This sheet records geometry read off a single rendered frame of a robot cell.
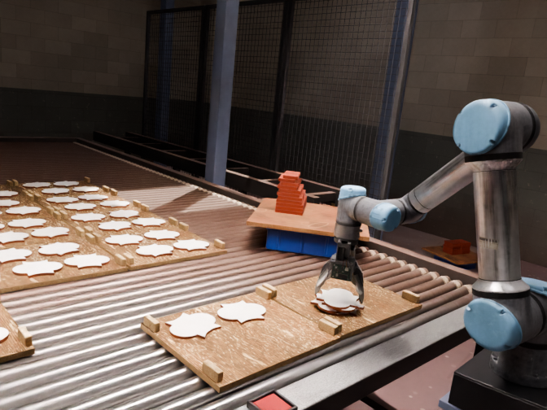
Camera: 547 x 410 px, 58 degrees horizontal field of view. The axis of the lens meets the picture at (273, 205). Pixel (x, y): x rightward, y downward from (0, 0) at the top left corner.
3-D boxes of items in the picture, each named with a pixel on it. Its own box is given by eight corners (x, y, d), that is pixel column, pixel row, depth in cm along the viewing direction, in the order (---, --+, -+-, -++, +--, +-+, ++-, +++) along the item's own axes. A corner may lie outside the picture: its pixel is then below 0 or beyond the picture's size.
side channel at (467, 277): (496, 304, 189) (501, 281, 187) (488, 307, 185) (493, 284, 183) (82, 148, 475) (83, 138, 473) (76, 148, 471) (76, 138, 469)
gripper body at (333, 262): (326, 279, 144) (330, 239, 141) (330, 269, 152) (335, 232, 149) (352, 284, 142) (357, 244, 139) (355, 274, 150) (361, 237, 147)
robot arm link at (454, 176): (540, 93, 116) (400, 198, 151) (517, 90, 110) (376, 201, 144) (568, 133, 112) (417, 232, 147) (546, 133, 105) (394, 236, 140)
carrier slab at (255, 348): (340, 342, 134) (341, 337, 133) (219, 394, 106) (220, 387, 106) (256, 296, 158) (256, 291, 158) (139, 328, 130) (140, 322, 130)
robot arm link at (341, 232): (337, 218, 149) (364, 223, 147) (335, 233, 150) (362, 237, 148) (333, 224, 141) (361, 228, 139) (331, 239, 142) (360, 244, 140)
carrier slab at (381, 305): (422, 308, 161) (422, 304, 161) (339, 341, 134) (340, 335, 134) (340, 273, 187) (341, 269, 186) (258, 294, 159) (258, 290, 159)
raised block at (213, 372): (223, 381, 108) (224, 370, 107) (216, 384, 106) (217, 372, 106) (207, 369, 112) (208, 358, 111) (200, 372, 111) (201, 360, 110)
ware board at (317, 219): (364, 213, 244) (364, 210, 244) (369, 242, 196) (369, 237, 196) (264, 200, 250) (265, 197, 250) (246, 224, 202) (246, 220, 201)
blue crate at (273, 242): (339, 238, 232) (341, 218, 230) (338, 259, 202) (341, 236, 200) (273, 229, 236) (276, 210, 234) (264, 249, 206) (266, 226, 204)
